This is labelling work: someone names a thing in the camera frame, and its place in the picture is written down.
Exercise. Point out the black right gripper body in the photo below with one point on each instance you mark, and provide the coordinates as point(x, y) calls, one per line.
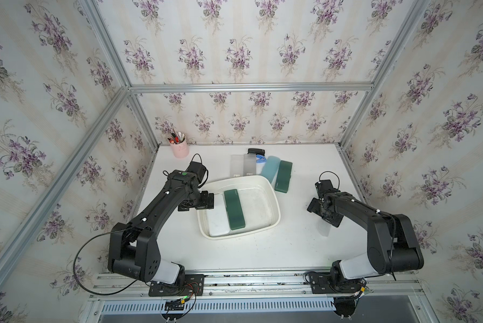
point(315, 207)

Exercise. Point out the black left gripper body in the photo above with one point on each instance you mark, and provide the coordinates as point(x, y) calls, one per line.
point(199, 200)

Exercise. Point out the white pencil case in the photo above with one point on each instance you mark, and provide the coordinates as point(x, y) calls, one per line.
point(217, 218)

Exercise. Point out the dark green pencil case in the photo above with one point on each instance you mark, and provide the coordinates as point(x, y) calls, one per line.
point(283, 176)
point(234, 210)

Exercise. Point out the white storage basin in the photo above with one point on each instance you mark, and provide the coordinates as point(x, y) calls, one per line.
point(258, 201)

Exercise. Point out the light blue pencil case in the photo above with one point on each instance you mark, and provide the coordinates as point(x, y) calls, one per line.
point(270, 168)

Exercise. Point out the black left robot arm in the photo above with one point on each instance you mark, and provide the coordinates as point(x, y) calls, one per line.
point(133, 247)

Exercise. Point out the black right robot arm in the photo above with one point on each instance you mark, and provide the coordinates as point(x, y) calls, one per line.
point(392, 245)

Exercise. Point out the clear plastic box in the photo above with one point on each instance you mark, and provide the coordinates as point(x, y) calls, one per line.
point(242, 165)

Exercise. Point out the pink pen cup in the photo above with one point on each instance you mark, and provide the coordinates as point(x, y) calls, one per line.
point(180, 150)

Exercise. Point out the blue tape roll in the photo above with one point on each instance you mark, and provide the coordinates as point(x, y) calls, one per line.
point(260, 159)

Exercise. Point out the black stapler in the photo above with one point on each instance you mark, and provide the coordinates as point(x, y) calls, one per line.
point(256, 151)

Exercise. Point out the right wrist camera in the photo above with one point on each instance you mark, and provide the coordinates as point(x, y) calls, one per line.
point(324, 188)

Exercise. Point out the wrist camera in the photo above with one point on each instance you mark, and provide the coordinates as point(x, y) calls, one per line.
point(324, 188)
point(199, 170)

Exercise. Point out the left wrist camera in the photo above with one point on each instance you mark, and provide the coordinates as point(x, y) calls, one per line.
point(199, 170)

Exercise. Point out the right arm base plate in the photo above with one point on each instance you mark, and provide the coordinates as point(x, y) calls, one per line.
point(328, 283)

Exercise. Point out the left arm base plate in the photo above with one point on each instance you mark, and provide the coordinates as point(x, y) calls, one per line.
point(177, 285)

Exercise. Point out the aluminium front rail frame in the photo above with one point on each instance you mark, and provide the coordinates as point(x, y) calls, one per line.
point(240, 292)

